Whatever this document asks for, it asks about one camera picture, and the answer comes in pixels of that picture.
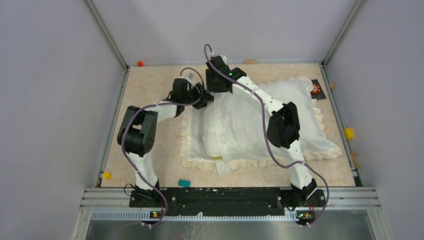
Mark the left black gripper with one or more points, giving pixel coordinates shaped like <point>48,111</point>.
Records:
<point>205,100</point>

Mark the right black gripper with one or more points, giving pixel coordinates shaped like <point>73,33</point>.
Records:
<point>209,87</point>

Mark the white ruffled pillowcase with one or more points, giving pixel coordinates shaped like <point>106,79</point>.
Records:
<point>233,128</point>

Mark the white pillow yellow edge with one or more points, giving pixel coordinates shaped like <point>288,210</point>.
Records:
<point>214,155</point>

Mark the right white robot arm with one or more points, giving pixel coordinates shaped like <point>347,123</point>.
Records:
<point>280,123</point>

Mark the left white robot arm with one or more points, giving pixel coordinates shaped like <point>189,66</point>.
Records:
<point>137,131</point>

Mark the wooden peg back edge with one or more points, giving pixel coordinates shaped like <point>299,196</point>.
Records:
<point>249,62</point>

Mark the teal small block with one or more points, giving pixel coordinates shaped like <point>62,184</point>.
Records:
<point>184,183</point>

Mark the dark lego baseplate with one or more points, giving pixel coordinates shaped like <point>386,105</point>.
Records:
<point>322,96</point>

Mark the yellow small block left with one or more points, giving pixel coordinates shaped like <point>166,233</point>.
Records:
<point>106,175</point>

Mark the yellow small block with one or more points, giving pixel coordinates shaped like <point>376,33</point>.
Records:
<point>349,133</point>
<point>106,175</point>

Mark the yellow small block right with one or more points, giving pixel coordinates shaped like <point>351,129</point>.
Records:
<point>349,133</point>

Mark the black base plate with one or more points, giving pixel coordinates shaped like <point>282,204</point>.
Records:
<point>225,201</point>

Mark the aluminium frame rail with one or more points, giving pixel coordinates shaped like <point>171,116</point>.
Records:
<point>96,15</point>

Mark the white cable duct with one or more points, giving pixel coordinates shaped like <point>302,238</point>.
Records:
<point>147,216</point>

